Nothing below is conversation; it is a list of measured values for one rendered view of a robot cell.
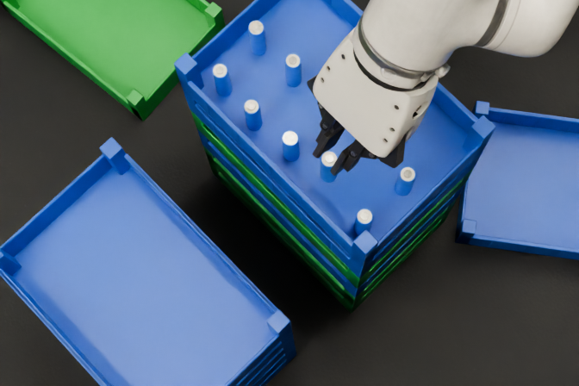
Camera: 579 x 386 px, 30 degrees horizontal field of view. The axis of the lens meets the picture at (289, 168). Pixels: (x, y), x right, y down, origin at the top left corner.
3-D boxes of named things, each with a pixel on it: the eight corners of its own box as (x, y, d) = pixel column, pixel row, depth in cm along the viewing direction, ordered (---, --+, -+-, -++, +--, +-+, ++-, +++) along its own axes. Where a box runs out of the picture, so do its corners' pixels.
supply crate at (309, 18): (180, 87, 127) (171, 63, 119) (303, -24, 130) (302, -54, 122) (362, 268, 121) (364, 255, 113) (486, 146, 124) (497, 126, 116)
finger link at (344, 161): (394, 142, 105) (370, 178, 110) (370, 120, 105) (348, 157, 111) (373, 158, 103) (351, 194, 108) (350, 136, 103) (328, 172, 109)
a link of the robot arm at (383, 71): (474, 47, 95) (459, 68, 97) (401, -19, 97) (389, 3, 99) (417, 91, 90) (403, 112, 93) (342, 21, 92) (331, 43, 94)
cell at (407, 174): (391, 188, 123) (395, 173, 117) (402, 177, 123) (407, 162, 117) (403, 199, 122) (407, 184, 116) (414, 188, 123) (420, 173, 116)
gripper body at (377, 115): (464, 67, 96) (417, 136, 105) (382, -8, 98) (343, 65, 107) (414, 107, 92) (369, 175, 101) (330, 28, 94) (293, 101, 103)
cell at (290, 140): (290, 127, 118) (291, 143, 124) (278, 138, 118) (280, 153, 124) (301, 138, 118) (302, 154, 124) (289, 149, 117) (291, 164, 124)
